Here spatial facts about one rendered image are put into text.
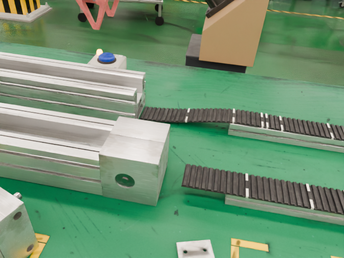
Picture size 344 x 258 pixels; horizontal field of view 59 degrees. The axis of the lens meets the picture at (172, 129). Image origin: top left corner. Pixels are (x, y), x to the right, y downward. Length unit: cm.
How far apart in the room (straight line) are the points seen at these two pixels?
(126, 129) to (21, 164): 18
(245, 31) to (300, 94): 23
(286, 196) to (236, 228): 9
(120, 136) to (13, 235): 19
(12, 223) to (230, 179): 32
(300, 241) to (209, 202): 15
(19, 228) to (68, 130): 19
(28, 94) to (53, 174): 24
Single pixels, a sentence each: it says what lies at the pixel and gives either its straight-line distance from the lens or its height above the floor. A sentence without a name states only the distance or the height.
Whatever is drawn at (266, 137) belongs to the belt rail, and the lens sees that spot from 67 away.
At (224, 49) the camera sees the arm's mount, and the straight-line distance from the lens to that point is 96.
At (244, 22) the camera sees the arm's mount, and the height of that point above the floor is 91.
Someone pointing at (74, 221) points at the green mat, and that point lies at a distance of 51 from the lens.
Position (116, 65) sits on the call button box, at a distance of 78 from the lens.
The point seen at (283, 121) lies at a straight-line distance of 70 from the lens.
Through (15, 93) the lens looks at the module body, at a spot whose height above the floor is 82.
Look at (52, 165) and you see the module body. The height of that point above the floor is 83.
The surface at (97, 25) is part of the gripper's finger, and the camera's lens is 72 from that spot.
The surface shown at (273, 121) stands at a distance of 69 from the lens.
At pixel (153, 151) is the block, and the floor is 87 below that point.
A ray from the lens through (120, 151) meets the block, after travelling 46.
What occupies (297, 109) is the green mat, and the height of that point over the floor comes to 78.
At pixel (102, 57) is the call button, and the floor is 85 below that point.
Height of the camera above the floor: 118
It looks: 38 degrees down
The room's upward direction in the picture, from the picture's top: 5 degrees clockwise
